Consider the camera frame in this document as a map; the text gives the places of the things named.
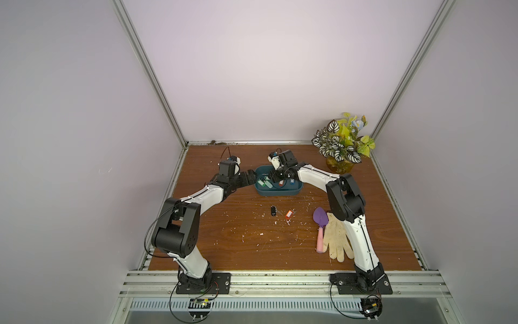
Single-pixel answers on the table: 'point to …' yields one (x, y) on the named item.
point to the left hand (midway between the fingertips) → (252, 175)
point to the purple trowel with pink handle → (321, 219)
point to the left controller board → (201, 304)
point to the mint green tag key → (268, 183)
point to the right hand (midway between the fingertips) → (271, 170)
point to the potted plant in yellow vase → (342, 144)
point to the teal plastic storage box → (266, 186)
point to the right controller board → (371, 308)
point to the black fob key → (273, 210)
